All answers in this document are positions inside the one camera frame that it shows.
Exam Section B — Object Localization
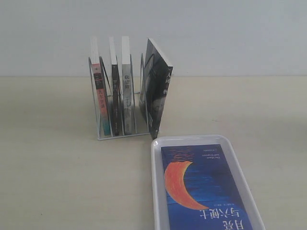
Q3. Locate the black grey cover book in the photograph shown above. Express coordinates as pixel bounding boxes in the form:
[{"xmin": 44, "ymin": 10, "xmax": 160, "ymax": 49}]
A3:
[{"xmin": 139, "ymin": 38, "xmax": 173, "ymax": 139}]

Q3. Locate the blue moon cover book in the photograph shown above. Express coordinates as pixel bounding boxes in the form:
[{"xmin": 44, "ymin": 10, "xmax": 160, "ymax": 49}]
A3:
[{"xmin": 161, "ymin": 144, "xmax": 255, "ymax": 230}]

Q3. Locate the pink and teal book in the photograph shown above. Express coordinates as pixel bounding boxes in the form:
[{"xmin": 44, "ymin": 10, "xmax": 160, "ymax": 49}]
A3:
[{"xmin": 91, "ymin": 36, "xmax": 111, "ymax": 136}]

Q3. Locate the grey white book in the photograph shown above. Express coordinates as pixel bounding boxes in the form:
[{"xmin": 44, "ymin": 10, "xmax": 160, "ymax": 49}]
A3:
[{"xmin": 121, "ymin": 36, "xmax": 132, "ymax": 135}]

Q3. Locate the dark brown thin book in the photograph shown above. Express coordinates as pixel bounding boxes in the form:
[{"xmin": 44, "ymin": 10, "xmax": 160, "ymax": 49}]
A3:
[{"xmin": 109, "ymin": 37, "xmax": 120, "ymax": 136}]

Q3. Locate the white rectangular tray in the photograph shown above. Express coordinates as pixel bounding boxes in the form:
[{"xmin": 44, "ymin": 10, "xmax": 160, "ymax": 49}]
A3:
[{"xmin": 151, "ymin": 135, "xmax": 265, "ymax": 230}]

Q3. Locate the white wire book rack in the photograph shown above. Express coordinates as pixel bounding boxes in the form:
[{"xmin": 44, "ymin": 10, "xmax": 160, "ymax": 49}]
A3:
[{"xmin": 88, "ymin": 55, "xmax": 150, "ymax": 140}]

